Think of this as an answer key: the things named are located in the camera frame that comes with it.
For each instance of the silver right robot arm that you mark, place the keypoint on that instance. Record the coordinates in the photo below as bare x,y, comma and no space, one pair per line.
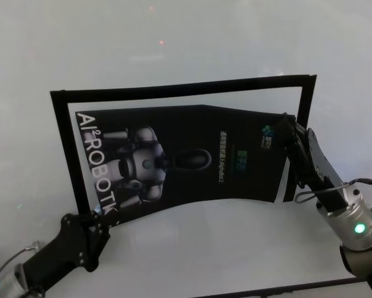
356,229

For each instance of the black rectangular tape frame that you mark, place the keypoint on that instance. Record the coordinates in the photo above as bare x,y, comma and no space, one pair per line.
179,88

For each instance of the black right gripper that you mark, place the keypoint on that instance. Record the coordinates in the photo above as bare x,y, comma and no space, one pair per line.
316,174

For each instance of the black robot poster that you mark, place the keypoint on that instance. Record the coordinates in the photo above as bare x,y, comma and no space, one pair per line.
188,161

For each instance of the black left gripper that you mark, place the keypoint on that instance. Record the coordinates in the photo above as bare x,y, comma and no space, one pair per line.
70,245

